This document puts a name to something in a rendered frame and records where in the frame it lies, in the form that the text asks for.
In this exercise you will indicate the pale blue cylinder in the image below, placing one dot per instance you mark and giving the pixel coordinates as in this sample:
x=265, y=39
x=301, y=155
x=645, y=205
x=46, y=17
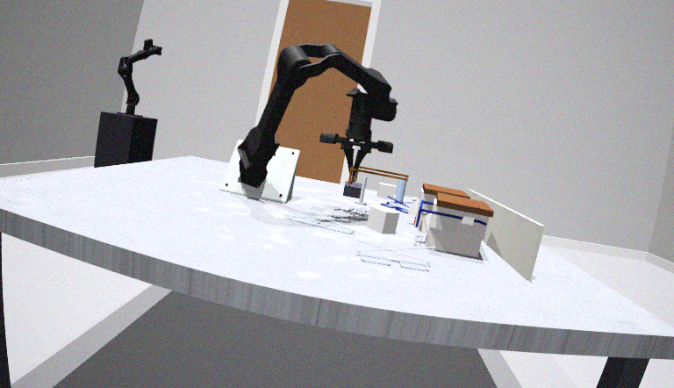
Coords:
x=400, y=192

